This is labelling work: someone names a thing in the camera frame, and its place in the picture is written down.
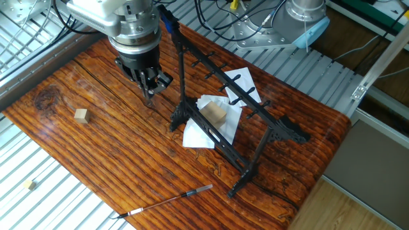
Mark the large wooden block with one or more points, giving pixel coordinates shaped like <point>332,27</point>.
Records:
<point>213,115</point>

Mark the single white paper sheet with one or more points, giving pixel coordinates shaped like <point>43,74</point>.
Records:
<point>244,81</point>

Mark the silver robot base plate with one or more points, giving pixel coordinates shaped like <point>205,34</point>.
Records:
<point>255,35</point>

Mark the thin metal utensil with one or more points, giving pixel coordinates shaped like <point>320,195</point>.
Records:
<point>166,200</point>

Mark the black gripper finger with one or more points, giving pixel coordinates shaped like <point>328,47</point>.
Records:
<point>143,84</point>
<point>161,83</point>

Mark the wood grain table mat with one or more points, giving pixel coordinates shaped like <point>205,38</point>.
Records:
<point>128,159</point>

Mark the black ornate pen rack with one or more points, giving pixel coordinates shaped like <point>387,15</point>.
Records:
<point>223,89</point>

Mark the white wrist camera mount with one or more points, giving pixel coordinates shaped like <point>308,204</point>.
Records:
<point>92,16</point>

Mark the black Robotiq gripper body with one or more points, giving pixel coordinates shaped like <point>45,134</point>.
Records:
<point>140,60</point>

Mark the small wooden cube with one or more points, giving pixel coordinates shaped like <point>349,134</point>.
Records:
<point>29,185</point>
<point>81,116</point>

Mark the aluminium profile post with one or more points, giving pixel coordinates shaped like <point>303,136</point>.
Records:
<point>380,60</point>

